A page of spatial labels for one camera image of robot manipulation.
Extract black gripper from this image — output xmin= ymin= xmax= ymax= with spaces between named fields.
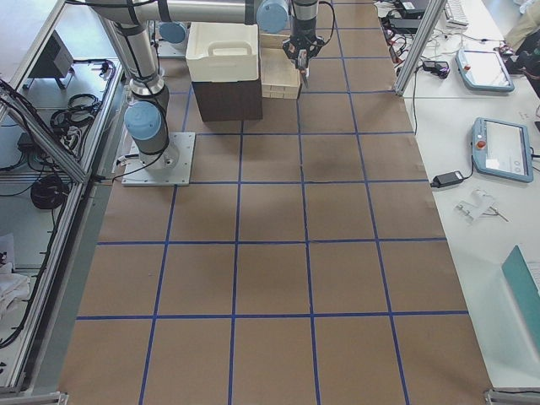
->
xmin=282 ymin=35 xmax=326 ymax=78

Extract grey orange scissors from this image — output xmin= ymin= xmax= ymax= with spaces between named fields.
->
xmin=296 ymin=49 xmax=309 ymax=88

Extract wooden drawer with white handle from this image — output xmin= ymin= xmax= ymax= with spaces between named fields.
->
xmin=259 ymin=34 xmax=301 ymax=100

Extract dark brown wooden cabinet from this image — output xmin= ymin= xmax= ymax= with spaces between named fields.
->
xmin=192 ymin=79 xmax=263 ymax=122

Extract white foam tray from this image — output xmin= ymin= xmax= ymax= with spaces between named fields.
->
xmin=186 ymin=22 xmax=259 ymax=83

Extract upper blue teach pendant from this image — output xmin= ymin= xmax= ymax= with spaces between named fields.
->
xmin=455 ymin=49 xmax=515 ymax=93

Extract blue teach pendant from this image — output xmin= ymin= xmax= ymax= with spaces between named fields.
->
xmin=455 ymin=49 xmax=515 ymax=93
xmin=472 ymin=117 xmax=533 ymax=183

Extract black power adapter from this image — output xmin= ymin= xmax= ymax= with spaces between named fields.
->
xmin=430 ymin=170 xmax=465 ymax=189

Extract lower blue teach pendant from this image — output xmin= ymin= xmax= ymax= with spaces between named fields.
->
xmin=472 ymin=117 xmax=533 ymax=183

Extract black box on stand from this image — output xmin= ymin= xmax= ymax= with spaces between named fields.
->
xmin=23 ymin=30 xmax=74 ymax=89

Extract teal board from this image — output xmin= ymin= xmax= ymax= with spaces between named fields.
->
xmin=501 ymin=246 xmax=539 ymax=379

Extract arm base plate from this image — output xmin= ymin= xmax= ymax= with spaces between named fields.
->
xmin=121 ymin=132 xmax=196 ymax=186
xmin=158 ymin=40 xmax=187 ymax=59

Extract aluminium frame post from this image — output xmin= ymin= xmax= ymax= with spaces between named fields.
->
xmin=393 ymin=0 xmax=446 ymax=96

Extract clear plastic bracket parts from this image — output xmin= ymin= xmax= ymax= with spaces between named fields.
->
xmin=455 ymin=189 xmax=509 ymax=224

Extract aluminium frame rail left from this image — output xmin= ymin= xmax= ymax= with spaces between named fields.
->
xmin=1 ymin=79 xmax=89 ymax=183

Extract coiled black cable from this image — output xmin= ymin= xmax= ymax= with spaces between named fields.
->
xmin=30 ymin=174 xmax=68 ymax=211

